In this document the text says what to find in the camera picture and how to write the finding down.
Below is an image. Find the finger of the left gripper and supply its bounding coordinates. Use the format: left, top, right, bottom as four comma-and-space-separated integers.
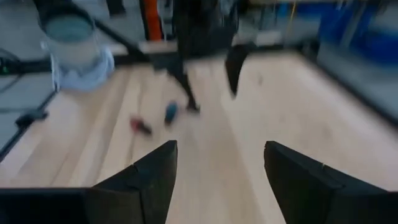
166, 58, 201, 113
224, 45, 249, 99

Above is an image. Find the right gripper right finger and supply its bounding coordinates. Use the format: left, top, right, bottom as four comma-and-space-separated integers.
264, 141, 398, 224

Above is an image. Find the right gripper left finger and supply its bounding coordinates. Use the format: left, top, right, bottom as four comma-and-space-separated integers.
0, 139, 178, 224

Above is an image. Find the teal nail polish bottle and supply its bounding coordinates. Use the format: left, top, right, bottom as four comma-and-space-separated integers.
163, 100, 180, 127

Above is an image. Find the red nail polish bottle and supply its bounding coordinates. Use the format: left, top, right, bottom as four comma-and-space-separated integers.
129, 115, 154, 137

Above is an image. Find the orange pole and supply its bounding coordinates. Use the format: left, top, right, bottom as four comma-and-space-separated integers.
141, 0, 164, 42

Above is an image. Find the white cylindrical container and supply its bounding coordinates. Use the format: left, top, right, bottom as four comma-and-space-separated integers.
36, 1, 103, 68

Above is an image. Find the blue barrier panel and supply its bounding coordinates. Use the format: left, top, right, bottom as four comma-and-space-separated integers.
317, 2, 398, 68

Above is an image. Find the black table edge bracket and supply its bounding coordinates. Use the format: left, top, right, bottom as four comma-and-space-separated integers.
15, 108, 49, 128

